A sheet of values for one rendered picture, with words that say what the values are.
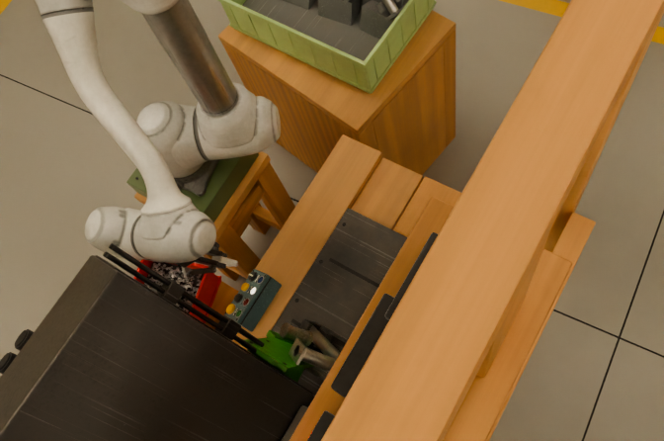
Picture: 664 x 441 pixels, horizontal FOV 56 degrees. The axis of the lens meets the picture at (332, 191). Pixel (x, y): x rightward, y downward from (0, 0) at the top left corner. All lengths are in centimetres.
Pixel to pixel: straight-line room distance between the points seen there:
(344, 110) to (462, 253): 149
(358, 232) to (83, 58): 85
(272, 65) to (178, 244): 111
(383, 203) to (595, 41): 115
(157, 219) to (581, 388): 180
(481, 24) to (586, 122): 257
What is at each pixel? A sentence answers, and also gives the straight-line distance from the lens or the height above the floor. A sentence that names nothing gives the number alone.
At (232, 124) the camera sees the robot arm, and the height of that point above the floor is 121.
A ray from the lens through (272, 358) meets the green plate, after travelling 133.
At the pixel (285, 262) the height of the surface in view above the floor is 90.
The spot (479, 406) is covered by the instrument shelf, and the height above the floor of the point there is 154.
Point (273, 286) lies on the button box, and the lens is 174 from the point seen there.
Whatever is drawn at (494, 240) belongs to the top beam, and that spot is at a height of 194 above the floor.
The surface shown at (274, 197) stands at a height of 63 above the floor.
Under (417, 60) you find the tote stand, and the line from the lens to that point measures 216.
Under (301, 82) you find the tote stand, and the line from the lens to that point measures 218.
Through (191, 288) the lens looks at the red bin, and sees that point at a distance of 187.
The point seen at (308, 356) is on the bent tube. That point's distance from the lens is 139.
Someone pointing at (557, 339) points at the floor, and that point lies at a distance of 262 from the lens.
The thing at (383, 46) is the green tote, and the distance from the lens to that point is 204.
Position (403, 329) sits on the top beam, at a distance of 61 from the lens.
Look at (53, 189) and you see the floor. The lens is 340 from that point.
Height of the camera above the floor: 254
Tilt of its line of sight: 63 degrees down
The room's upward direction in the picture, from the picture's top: 23 degrees counter-clockwise
